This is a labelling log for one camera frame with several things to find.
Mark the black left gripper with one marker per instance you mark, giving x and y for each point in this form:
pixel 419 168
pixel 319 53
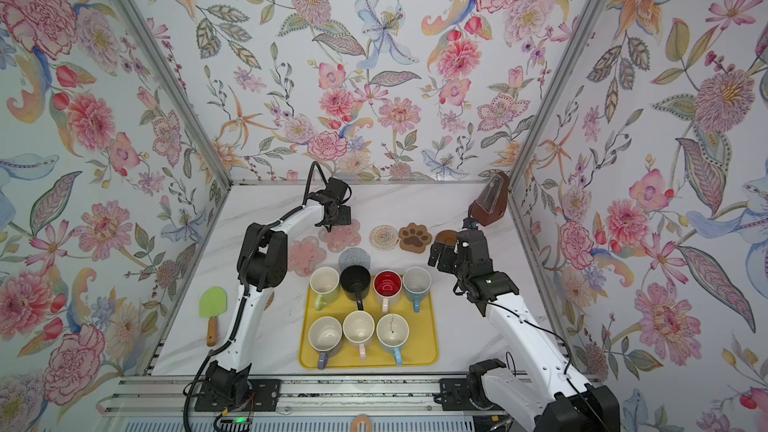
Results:
pixel 345 216

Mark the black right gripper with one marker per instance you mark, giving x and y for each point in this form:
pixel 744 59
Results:
pixel 449 254

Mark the brown paw print coaster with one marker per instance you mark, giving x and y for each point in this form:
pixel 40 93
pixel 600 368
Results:
pixel 414 238

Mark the multicolour woven round coaster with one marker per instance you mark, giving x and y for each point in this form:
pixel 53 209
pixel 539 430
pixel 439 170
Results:
pixel 384 237

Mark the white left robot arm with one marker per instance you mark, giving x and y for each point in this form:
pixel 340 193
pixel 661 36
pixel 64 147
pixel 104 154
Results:
pixel 261 266

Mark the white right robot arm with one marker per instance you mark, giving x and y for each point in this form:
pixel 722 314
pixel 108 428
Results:
pixel 556 396

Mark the round brown wooden coaster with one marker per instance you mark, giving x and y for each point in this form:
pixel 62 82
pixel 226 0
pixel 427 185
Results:
pixel 447 237

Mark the pink flower coaster rear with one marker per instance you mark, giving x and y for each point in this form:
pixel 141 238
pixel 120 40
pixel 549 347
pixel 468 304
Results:
pixel 340 238

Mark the pink flower coaster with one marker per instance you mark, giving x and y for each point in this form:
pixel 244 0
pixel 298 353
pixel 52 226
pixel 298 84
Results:
pixel 340 238
pixel 305 255

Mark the grey blue woven coaster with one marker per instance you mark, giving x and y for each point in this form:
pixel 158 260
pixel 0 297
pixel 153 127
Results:
pixel 354 257

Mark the pink flower coaster front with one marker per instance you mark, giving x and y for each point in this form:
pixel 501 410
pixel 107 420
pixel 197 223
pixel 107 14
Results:
pixel 305 255

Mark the blue mug rear row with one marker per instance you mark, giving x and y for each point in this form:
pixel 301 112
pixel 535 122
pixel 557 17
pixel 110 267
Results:
pixel 417 283

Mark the brown wooden metronome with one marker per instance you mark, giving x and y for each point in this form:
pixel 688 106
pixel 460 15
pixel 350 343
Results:
pixel 492 203

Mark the red inside white mug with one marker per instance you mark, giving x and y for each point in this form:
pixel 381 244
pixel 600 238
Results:
pixel 387 287

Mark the green mug white inside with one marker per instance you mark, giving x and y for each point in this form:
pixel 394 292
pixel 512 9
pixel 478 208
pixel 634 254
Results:
pixel 325 284

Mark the black mug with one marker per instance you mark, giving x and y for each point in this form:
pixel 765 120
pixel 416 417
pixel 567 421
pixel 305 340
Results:
pixel 355 282

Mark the yellow tray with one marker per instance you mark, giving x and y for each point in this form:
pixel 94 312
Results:
pixel 421 348

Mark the green silicone spatula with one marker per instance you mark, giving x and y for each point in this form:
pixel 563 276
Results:
pixel 212 304

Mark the blue handle mug front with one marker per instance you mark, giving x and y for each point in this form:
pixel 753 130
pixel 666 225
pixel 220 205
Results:
pixel 393 332

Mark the pink handle mug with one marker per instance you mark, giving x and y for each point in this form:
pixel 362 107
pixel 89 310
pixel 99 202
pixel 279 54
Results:
pixel 359 330

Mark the purple handle mug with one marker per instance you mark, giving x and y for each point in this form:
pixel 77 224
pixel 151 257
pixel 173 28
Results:
pixel 325 337

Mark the orange ring tape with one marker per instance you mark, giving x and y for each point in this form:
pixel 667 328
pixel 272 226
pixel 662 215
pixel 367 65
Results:
pixel 361 423

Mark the aluminium rail base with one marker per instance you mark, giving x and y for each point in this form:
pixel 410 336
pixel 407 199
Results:
pixel 315 402

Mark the aluminium corner post left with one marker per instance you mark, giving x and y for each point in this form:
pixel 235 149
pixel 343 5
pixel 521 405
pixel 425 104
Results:
pixel 137 26

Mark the aluminium corner post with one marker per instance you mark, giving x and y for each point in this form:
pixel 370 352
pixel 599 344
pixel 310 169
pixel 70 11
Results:
pixel 137 26
pixel 572 54

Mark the aluminium corner post right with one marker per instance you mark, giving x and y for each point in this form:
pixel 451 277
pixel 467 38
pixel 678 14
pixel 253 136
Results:
pixel 572 54

